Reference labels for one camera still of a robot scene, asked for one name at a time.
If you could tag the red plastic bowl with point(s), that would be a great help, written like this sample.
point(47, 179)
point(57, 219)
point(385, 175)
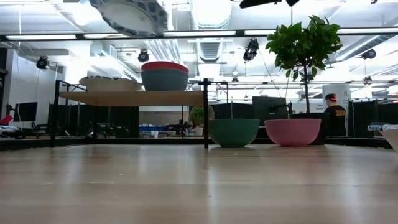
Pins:
point(164, 66)

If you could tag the blue plastic bowl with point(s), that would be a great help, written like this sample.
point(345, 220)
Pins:
point(164, 81)

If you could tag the green plastic bowl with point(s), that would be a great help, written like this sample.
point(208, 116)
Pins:
point(233, 132)

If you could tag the green leafy plant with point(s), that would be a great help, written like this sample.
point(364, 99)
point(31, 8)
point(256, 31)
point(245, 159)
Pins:
point(304, 43)

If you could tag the black ceiling spotlight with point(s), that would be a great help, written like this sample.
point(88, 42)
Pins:
point(143, 56)
point(42, 63)
point(250, 49)
point(369, 54)

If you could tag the black computer monitor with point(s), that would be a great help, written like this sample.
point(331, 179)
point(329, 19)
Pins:
point(269, 109)
point(25, 112)

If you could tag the person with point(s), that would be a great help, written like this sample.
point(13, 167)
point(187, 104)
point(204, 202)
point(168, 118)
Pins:
point(335, 118)

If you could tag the black plant pot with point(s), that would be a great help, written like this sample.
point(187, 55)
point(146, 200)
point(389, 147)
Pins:
point(325, 124)

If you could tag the pink plastic bowl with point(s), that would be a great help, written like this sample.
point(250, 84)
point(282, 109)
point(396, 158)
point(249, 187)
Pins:
point(292, 132)

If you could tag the black overhead frame beam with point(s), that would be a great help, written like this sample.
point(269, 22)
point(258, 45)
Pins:
point(240, 32)

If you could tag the silver ventilation duct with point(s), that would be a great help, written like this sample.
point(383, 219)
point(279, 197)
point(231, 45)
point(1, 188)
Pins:
point(211, 12)

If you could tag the wooden shelf with black frame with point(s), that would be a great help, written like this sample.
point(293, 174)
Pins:
point(206, 124)

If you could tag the black aluminium extrusion frame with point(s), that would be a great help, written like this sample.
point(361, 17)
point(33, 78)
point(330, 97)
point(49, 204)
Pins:
point(357, 142)
point(31, 143)

